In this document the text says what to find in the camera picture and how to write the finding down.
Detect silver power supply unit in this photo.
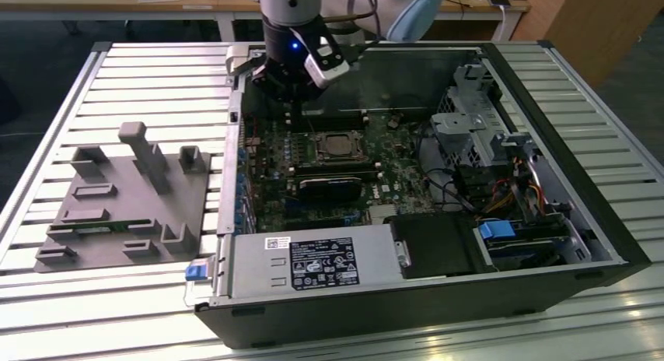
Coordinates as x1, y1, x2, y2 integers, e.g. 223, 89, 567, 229
221, 224, 412, 300

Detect wooden cabinet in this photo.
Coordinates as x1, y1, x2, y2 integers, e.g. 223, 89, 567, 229
509, 0, 664, 86

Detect green motherboard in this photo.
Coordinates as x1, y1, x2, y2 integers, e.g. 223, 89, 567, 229
240, 103, 443, 236

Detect black plastic air shroud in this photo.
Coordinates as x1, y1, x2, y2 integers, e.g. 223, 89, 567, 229
388, 214, 492, 281

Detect metal socket cover frame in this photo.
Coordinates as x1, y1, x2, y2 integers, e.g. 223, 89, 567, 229
312, 131, 368, 164

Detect black RAM stick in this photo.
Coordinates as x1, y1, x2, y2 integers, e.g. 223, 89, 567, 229
292, 163, 377, 177

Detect wooden desk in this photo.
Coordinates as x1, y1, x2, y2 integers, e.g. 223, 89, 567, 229
0, 0, 531, 42

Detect blue disk carrier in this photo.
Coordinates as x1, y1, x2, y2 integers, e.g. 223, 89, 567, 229
479, 219, 517, 242

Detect black graphics card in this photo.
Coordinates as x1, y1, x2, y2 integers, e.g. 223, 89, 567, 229
296, 174, 365, 203

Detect grey plastic parts rack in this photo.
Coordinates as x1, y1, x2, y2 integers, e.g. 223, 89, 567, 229
31, 121, 215, 275

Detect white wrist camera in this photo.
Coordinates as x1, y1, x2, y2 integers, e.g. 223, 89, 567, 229
301, 37, 353, 89

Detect blue case latch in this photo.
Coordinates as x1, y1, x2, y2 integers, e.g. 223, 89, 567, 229
185, 261, 211, 282

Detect orange and yellow wires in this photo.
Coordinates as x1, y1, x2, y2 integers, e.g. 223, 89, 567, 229
484, 158, 547, 219

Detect black internal cable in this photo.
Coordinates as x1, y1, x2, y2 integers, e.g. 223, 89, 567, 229
421, 167, 469, 215

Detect small silver CPU plate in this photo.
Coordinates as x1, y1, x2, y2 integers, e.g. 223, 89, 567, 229
323, 138, 359, 156

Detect CPU socket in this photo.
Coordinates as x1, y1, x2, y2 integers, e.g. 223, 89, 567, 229
309, 130, 372, 166

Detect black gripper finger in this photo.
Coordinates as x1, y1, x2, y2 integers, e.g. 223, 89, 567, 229
289, 99, 309, 134

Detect white hanging cable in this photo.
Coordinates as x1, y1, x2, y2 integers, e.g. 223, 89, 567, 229
496, 4, 513, 42

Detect grey metal drive cage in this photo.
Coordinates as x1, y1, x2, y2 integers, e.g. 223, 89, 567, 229
428, 64, 544, 170

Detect black open PC case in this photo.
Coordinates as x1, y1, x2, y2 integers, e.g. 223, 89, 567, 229
193, 40, 652, 349

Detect small silver heatsink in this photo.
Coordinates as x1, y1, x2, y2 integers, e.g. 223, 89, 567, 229
368, 205, 400, 224

